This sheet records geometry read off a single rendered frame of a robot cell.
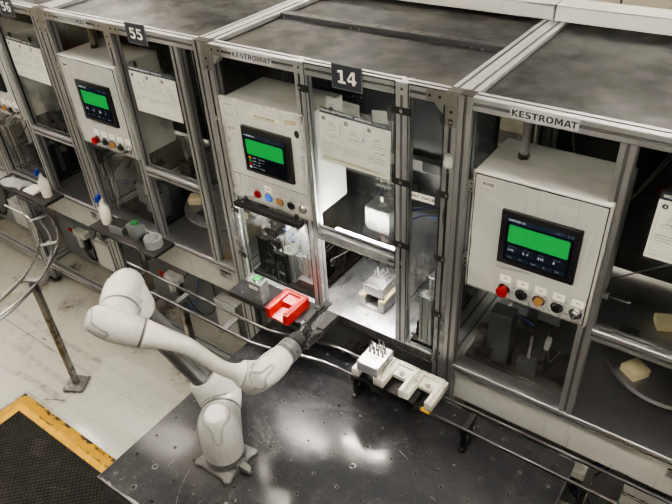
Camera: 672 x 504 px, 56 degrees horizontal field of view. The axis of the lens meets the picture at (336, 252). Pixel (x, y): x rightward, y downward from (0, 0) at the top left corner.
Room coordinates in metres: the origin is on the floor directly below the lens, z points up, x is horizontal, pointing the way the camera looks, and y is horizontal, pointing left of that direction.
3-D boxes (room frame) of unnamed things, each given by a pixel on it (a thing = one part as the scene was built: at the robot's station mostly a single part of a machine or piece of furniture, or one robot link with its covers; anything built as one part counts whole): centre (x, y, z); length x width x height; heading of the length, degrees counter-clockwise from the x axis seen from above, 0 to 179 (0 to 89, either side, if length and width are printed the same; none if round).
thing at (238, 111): (2.36, 0.19, 1.60); 0.42 x 0.29 x 0.46; 52
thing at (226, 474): (1.53, 0.47, 0.71); 0.22 x 0.18 x 0.06; 52
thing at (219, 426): (1.55, 0.48, 0.85); 0.18 x 0.16 x 0.22; 5
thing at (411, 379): (1.73, -0.22, 0.84); 0.36 x 0.14 x 0.10; 52
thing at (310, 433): (1.46, 0.07, 0.66); 1.50 x 1.06 x 0.04; 52
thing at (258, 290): (2.23, 0.36, 0.97); 0.08 x 0.08 x 0.12; 52
